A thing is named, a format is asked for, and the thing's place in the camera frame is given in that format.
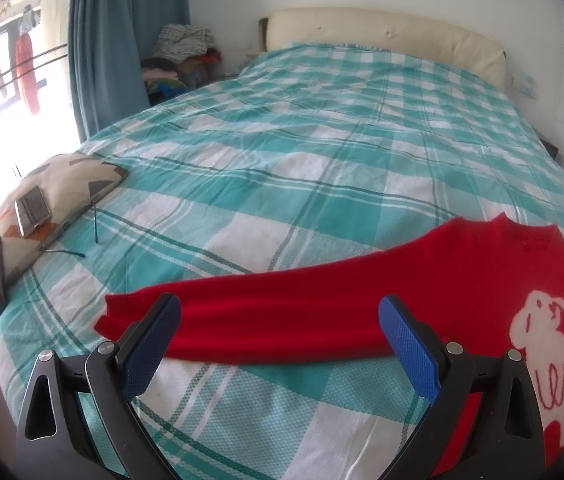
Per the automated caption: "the cream padded headboard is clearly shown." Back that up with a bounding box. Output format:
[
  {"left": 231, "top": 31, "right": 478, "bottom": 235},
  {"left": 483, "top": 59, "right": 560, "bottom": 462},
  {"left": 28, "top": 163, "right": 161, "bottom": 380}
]
[{"left": 258, "top": 8, "right": 507, "bottom": 92}]

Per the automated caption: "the wall socket panel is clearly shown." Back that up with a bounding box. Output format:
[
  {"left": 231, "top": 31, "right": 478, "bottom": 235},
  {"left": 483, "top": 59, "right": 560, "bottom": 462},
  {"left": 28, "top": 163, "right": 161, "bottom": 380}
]
[{"left": 512, "top": 73, "right": 538, "bottom": 97}]

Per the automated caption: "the patterned cream pillow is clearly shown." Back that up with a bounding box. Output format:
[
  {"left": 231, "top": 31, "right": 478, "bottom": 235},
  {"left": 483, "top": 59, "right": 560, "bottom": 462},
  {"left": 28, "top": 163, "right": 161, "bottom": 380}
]
[{"left": 0, "top": 154, "right": 130, "bottom": 291}]

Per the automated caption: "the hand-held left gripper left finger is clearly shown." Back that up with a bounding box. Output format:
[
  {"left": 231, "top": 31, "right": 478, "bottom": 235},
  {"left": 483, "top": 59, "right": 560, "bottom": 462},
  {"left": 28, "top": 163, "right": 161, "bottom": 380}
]
[{"left": 15, "top": 292, "right": 183, "bottom": 480}]

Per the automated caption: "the dark bedside table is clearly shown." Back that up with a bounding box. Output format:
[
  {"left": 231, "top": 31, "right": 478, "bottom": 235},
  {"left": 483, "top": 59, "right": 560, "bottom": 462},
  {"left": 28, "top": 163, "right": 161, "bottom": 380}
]
[{"left": 534, "top": 129, "right": 561, "bottom": 162}]

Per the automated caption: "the teal plaid bed sheet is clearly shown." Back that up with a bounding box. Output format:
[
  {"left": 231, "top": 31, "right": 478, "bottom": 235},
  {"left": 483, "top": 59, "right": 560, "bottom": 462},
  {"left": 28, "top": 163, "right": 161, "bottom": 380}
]
[{"left": 0, "top": 41, "right": 564, "bottom": 480}]

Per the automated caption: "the silver smartphone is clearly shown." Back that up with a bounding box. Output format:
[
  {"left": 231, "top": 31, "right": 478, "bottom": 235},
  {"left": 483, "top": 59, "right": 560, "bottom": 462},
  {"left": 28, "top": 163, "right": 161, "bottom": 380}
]
[{"left": 14, "top": 185, "right": 53, "bottom": 237}]

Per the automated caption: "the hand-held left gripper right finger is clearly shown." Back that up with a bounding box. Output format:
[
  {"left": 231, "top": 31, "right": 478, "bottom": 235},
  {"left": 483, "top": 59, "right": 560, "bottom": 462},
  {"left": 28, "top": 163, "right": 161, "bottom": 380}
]
[{"left": 379, "top": 294, "right": 547, "bottom": 480}]

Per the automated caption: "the blue curtain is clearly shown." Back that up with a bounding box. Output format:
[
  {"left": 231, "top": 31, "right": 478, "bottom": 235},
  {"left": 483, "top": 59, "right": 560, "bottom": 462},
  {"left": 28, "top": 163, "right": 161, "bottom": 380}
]
[{"left": 68, "top": 0, "right": 193, "bottom": 145}]

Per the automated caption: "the red sweater with white rabbit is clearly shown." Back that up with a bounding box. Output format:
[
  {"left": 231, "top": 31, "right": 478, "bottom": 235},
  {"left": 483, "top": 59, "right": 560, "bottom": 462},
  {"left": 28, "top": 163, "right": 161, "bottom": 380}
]
[{"left": 94, "top": 213, "right": 564, "bottom": 472}]

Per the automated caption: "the pile of clothes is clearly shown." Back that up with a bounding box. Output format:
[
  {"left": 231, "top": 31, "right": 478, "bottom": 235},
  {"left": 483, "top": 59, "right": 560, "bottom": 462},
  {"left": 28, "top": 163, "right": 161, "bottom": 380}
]
[{"left": 141, "top": 24, "right": 223, "bottom": 107}]

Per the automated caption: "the black cable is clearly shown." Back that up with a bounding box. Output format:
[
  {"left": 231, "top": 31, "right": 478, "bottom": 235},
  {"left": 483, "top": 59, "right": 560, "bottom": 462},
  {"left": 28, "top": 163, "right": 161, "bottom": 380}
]
[{"left": 42, "top": 199, "right": 102, "bottom": 258}]

